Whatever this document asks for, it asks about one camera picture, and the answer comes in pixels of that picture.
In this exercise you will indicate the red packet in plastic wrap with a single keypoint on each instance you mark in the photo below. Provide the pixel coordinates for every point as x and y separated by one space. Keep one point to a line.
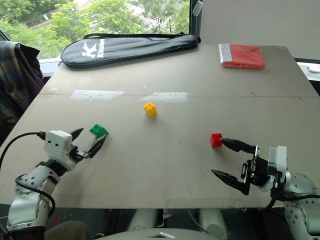
246 56

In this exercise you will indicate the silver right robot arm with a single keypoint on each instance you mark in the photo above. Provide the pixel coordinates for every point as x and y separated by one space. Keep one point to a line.
300 185

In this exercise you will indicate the yellow toy brick cube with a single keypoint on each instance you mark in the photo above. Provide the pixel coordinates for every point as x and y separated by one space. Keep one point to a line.
150 110

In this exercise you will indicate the red toy brick cube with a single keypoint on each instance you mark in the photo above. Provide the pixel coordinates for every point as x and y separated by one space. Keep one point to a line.
215 140

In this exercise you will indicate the black racket bag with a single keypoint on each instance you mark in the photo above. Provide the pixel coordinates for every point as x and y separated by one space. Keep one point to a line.
130 50

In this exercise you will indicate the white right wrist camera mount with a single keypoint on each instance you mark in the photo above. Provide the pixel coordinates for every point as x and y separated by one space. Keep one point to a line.
280 156

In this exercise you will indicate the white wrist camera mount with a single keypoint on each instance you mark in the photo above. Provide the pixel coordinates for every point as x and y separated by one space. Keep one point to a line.
56 145
280 156

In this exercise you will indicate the white round disc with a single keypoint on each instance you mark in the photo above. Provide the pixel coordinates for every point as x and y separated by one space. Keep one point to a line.
313 69

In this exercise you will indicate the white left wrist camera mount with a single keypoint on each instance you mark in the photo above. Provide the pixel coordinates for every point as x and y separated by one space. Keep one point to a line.
56 145

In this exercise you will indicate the white rounded robot leg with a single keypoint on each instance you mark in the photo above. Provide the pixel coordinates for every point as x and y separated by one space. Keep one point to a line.
142 220
212 222

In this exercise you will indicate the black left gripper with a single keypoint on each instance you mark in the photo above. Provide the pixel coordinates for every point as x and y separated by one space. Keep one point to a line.
74 153

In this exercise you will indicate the dark plaid jacket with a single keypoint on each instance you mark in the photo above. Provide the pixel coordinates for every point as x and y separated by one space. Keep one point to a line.
15 82

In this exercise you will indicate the clear tape patch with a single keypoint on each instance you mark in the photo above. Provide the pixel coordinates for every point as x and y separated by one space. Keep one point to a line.
170 96
96 95

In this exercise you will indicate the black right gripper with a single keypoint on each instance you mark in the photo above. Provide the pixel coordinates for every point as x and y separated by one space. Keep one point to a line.
260 169

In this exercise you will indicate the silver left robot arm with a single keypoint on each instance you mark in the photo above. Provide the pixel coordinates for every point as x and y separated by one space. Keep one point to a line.
22 207

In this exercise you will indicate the green toy brick cube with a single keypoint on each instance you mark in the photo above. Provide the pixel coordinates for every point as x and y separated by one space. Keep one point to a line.
98 129

